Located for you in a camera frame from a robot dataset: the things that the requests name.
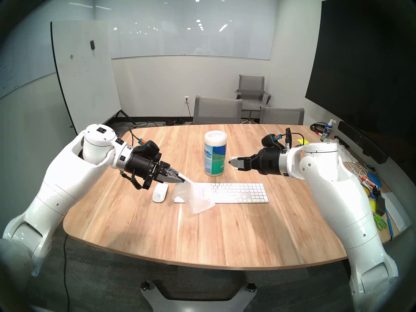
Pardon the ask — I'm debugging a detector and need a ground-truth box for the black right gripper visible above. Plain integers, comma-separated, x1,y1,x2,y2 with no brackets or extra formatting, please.
229,147,284,176

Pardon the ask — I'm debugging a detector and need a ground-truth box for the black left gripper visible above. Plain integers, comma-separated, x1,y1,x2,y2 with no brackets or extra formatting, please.
124,147,192,189

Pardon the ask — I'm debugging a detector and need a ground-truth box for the white disinfecting wipe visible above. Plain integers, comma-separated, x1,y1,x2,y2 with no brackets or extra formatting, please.
172,178,216,215

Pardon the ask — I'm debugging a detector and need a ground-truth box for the disinfecting wipes canister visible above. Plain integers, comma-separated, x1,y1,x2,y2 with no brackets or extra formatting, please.
204,130,228,177

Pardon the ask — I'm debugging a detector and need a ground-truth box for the white slim keyboard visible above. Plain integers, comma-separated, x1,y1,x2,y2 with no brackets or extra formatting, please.
174,182,269,204

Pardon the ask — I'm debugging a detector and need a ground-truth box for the grey mesh office chair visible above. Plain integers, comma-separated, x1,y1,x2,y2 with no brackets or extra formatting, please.
193,95,243,125
260,107,305,125

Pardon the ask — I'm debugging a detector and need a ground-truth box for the grey office chair with armrests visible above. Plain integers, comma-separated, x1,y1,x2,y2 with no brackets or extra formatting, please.
236,75,272,122

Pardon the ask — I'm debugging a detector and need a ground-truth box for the whiteboard cleaner spray bottle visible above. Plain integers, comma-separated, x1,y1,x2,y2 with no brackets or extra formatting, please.
320,119,337,142

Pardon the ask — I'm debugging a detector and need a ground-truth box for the crumpled white tissue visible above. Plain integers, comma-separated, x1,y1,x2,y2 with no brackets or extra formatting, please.
335,140,358,162

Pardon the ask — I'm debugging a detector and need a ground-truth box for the black video conference bar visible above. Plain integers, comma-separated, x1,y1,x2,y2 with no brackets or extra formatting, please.
338,121,389,164

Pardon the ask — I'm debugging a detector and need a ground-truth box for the mobile whiteboard on stand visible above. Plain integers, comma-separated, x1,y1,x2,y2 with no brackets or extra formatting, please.
50,20,137,136

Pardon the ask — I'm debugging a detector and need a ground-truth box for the black whiteboard eraser block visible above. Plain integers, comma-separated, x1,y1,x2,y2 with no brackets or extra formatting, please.
374,194,386,216

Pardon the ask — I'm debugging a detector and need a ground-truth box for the blue pen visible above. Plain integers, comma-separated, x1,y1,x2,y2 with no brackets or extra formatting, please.
385,209,394,239

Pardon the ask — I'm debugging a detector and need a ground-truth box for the white wireless mouse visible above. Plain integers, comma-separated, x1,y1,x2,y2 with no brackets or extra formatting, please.
152,183,169,203

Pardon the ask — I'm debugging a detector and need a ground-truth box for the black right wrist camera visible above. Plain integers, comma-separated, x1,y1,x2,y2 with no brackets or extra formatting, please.
261,134,284,150

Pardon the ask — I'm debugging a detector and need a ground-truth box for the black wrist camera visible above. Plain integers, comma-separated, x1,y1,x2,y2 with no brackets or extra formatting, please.
135,139,161,156
261,134,284,150

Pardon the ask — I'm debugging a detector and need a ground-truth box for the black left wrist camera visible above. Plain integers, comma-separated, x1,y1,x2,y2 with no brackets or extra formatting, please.
135,139,161,156

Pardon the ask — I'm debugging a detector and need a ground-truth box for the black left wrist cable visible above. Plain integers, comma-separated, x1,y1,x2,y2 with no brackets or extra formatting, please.
120,172,143,190

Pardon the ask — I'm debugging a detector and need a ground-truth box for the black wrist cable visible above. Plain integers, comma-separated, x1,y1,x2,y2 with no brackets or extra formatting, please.
285,127,308,150
120,172,143,190

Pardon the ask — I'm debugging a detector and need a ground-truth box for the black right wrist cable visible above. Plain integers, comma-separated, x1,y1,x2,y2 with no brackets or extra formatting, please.
285,127,308,150

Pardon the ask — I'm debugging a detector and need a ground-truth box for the white charging cable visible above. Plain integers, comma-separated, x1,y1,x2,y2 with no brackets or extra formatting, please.
347,161,368,186

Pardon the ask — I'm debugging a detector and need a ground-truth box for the black hanging robot cable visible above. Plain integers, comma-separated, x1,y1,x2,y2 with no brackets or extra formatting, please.
63,233,71,312

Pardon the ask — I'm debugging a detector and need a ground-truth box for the glass wall board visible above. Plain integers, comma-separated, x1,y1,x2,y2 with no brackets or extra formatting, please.
94,0,273,60
0,29,56,99

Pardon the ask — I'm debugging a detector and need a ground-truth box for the large black wall screen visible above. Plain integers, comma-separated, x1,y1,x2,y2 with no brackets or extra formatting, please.
305,0,416,144

